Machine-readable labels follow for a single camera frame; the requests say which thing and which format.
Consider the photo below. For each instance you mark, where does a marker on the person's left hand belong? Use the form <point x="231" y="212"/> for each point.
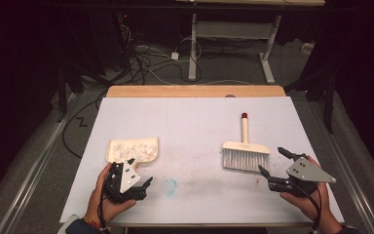
<point x="105" y="209"/>

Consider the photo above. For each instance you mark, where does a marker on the white metal desk frame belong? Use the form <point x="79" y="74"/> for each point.
<point x="230" y="31"/>

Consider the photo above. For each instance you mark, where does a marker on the white power adapter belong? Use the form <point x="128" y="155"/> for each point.
<point x="174" y="55"/>

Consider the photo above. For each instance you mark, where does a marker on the wooden table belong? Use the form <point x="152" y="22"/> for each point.
<point x="191" y="91"/>

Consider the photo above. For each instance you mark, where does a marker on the person's right hand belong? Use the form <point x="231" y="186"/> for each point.
<point x="318" y="208"/>

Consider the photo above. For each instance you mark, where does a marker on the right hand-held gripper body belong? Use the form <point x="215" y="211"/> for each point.
<point x="306" y="172"/>

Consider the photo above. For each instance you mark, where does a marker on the pile of white paper scraps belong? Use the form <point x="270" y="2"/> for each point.
<point x="133" y="151"/>

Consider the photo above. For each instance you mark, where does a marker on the cream brush with red cap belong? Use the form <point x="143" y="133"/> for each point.
<point x="245" y="152"/>

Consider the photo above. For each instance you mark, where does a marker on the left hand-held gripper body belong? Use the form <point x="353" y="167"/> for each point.
<point x="128" y="177"/>

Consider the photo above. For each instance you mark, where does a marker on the white table cover sheet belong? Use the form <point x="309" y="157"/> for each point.
<point x="201" y="123"/>

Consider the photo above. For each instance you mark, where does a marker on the white power strip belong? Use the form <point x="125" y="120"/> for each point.
<point x="307" y="47"/>

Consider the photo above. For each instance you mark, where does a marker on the cream dustpan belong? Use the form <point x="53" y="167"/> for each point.
<point x="110" y="156"/>

